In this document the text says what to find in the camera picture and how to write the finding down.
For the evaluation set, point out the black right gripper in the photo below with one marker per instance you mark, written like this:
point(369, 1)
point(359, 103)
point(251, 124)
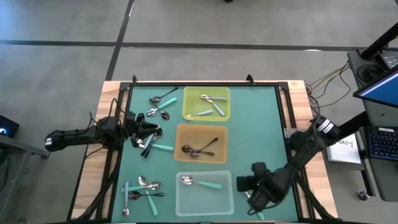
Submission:
point(270, 185)

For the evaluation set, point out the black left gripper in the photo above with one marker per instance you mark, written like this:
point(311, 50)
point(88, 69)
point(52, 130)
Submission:
point(130, 127)

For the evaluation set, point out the dark metal spoon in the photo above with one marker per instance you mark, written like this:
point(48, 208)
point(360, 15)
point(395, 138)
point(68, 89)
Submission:
point(195, 153)
point(186, 148)
point(155, 99)
point(149, 152)
point(165, 115)
point(144, 151)
point(134, 195)

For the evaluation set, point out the orange plastic bin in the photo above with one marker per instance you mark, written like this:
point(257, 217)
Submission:
point(199, 133)

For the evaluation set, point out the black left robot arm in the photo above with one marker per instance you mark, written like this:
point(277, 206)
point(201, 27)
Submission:
point(77, 137)

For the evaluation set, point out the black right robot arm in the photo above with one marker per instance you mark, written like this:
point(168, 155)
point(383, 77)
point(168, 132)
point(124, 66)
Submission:
point(298, 160)

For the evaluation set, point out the green table mat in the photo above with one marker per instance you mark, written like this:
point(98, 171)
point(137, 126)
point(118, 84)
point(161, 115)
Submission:
point(248, 137)

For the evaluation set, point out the yellow plastic bin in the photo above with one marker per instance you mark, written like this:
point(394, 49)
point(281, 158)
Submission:
point(199, 107)

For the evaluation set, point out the clear plastic bin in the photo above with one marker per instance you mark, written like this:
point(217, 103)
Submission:
point(204, 202)

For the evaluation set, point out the white paper sheet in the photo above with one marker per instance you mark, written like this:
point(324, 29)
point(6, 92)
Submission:
point(345, 152)

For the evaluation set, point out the cart castor wheel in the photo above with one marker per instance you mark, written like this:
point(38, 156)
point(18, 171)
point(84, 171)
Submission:
point(363, 196)

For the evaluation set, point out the grey metal stand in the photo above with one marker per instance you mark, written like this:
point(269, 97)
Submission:
point(18, 146)

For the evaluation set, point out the black backlit keyboard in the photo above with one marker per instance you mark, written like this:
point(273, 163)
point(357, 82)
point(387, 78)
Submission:
point(384, 144)

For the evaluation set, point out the grey equipment cart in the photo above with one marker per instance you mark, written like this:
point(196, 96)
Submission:
point(377, 116)

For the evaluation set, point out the black box blue light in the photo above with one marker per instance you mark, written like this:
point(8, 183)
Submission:
point(7, 126)

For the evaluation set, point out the computer monitor blue screen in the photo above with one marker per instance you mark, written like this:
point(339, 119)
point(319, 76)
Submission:
point(382, 90)

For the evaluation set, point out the small black device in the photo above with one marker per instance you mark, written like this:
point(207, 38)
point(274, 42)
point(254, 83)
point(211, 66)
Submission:
point(388, 59)

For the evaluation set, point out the black monitor pole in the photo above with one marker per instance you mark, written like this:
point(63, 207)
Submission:
point(379, 42)

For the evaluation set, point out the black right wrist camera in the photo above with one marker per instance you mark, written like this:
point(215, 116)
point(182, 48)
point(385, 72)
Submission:
point(247, 183)

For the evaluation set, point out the black frame clamp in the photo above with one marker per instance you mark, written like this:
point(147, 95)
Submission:
point(134, 79)
point(250, 79)

